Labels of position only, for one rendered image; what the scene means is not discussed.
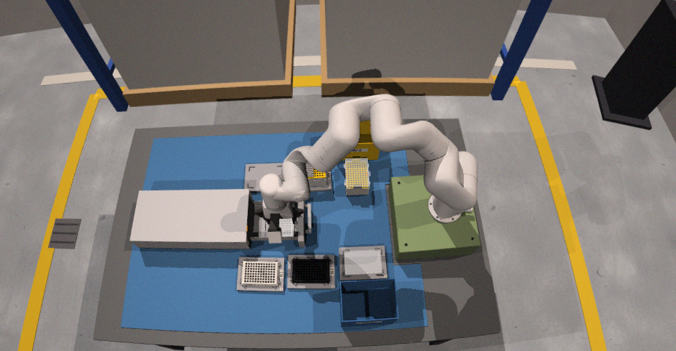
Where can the blue bench mat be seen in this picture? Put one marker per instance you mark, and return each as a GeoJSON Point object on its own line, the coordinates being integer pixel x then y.
{"type": "Point", "coordinates": [195, 289]}

